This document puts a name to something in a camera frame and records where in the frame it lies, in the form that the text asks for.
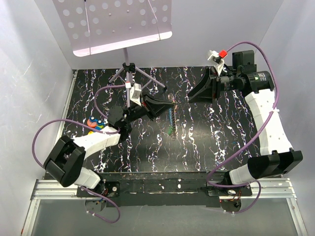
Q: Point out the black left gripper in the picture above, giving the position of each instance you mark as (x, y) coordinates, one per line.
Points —
(152, 107)

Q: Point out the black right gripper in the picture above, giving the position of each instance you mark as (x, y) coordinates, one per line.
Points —
(207, 88)

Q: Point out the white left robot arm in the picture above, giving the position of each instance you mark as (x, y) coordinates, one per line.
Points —
(65, 161)

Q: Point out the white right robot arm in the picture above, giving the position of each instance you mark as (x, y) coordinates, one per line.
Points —
(277, 156)

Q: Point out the orange blue toy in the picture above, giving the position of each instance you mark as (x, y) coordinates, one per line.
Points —
(95, 123)

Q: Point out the white perforated music stand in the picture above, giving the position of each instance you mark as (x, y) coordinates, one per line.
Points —
(98, 26)

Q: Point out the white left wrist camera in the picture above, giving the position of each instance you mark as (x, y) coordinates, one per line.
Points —
(133, 93)

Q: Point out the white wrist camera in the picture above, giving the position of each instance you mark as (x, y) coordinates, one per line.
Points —
(133, 93)
(217, 59)

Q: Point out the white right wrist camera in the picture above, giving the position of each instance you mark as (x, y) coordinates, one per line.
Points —
(217, 59)

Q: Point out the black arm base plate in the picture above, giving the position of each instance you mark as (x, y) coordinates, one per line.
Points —
(164, 189)

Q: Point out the aluminium rail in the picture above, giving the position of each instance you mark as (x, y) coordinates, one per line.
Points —
(272, 188)

